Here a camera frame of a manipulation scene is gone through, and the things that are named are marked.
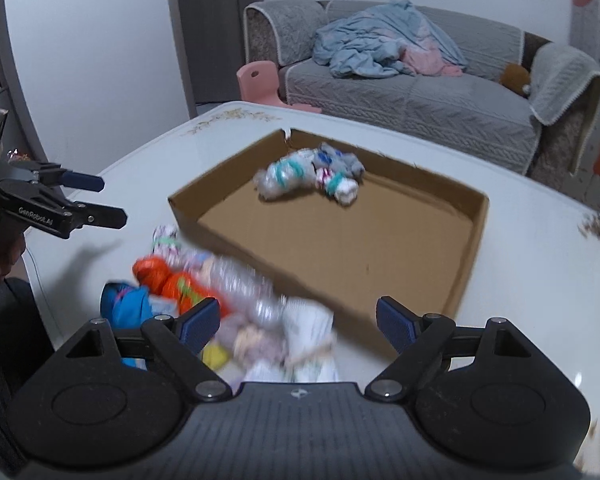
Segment blue black sock bundle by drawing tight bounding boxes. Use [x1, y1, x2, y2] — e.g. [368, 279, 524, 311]
[99, 282, 154, 366]

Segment clear purple-banded sock bundle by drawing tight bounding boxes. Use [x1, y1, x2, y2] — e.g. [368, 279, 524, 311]
[199, 256, 286, 330]

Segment white green-banded small sock bundle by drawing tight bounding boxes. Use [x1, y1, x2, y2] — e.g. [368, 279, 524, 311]
[151, 224, 181, 259]

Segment white blue knit sock bundle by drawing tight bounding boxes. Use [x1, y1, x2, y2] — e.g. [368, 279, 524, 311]
[244, 297, 339, 384]

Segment yellow sock bundle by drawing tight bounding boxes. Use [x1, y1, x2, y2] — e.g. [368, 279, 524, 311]
[200, 341, 232, 372]

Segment orange sock bundle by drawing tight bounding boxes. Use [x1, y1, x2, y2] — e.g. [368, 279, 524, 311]
[132, 256, 232, 318]

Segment shallow brown cardboard box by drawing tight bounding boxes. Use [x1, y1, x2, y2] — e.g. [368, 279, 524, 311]
[168, 128, 490, 326]

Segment white pink striped sock bundle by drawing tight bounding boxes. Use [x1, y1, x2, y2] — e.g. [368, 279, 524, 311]
[315, 168, 358, 207]

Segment clear teal-banded sock bundle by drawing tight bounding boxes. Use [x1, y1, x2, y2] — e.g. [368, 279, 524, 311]
[252, 148, 316, 200]

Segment grey blue sock bundle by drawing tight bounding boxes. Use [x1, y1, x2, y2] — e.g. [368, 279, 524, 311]
[313, 142, 365, 181]

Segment pile of seed shells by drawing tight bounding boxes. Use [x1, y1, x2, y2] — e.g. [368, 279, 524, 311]
[578, 214, 600, 241]

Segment small pink plastic chair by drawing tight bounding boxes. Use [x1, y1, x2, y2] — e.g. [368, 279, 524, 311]
[236, 61, 322, 114]

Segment dark grey door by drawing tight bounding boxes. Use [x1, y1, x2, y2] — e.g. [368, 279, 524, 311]
[168, 0, 260, 110]

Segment grey quilted sofa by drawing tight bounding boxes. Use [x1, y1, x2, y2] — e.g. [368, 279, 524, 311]
[244, 0, 600, 180]

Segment pink garment on sofa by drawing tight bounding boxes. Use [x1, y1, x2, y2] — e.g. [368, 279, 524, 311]
[401, 44, 463, 77]

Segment brown plush toy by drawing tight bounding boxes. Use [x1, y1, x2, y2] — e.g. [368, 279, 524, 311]
[498, 64, 531, 99]

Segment light blue crumpled blanket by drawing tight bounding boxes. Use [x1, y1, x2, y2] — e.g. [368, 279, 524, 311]
[312, 0, 467, 79]

